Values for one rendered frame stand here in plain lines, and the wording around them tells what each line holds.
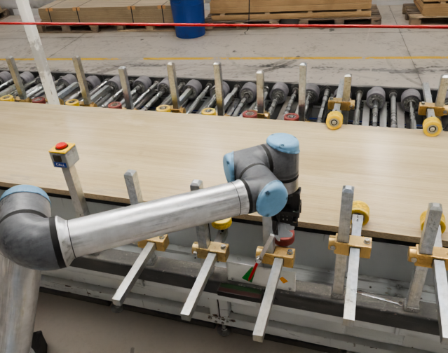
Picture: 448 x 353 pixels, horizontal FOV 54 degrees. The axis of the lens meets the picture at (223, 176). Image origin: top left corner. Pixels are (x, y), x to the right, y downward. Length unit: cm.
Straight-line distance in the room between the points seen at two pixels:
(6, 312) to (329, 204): 116
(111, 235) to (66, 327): 174
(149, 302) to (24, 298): 127
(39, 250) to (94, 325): 169
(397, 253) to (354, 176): 37
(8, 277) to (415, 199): 142
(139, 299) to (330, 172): 122
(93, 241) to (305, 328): 147
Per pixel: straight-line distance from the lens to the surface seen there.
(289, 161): 123
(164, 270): 183
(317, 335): 226
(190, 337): 248
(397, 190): 190
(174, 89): 264
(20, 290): 125
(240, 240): 190
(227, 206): 105
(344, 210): 143
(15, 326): 133
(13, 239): 103
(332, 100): 244
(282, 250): 161
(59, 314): 280
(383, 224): 172
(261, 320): 142
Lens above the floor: 198
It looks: 34 degrees down
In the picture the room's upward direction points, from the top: 5 degrees counter-clockwise
